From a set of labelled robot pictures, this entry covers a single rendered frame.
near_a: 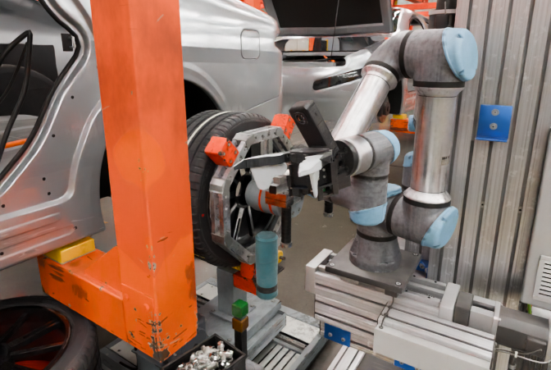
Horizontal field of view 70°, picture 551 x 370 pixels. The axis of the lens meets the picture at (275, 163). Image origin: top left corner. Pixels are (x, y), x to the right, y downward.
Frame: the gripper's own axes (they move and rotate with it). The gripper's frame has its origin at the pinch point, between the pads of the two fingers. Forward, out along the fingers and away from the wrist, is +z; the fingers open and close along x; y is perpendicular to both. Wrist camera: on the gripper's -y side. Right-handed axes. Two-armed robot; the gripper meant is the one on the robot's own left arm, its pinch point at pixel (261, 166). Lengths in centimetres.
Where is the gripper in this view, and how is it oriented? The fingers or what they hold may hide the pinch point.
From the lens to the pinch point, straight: 60.8
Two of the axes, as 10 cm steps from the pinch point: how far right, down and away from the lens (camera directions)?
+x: -6.8, -0.5, 7.3
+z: -7.2, 1.8, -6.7
